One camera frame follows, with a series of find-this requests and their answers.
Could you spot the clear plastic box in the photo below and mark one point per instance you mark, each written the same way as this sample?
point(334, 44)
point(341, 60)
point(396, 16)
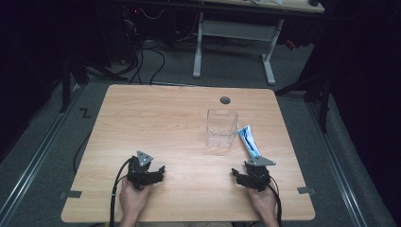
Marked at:
point(221, 129)

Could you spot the metal floor rail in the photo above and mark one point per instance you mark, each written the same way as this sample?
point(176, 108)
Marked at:
point(34, 154)
point(339, 167)

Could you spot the white-legged wooden desk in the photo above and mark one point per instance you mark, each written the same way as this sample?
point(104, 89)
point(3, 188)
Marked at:
point(239, 30)

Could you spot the blue white toothpaste tube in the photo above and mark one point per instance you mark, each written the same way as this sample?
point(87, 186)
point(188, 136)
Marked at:
point(249, 142)

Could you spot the small red object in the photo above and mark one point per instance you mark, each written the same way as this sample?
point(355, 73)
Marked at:
point(290, 45)

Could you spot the person's left hand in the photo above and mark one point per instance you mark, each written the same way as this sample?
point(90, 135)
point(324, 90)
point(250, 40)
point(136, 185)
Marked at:
point(132, 201)

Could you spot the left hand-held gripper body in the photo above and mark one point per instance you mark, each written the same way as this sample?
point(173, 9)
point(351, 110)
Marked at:
point(138, 173)

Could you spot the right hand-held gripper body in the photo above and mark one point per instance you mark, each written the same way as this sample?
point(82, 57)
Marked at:
point(259, 176)

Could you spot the person's right hand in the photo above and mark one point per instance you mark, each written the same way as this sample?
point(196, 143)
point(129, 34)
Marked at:
point(266, 203)

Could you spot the grey tape piece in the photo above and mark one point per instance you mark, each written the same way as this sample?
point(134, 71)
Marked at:
point(72, 194)
point(305, 190)

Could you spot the black metal stand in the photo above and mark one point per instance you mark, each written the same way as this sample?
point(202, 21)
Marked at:
point(323, 104)
point(66, 85)

